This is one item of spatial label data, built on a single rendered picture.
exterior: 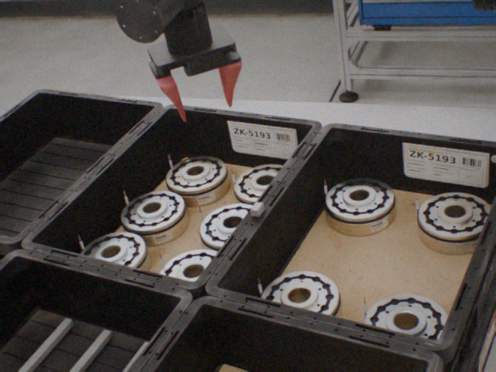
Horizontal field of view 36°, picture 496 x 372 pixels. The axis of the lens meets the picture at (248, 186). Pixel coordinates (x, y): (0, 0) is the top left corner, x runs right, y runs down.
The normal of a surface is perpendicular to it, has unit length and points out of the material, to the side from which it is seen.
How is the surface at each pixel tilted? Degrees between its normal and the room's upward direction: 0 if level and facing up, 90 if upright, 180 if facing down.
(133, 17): 91
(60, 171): 0
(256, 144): 90
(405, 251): 0
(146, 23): 91
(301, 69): 0
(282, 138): 90
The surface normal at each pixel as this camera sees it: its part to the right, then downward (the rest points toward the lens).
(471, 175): -0.45, 0.57
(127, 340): -0.16, -0.81
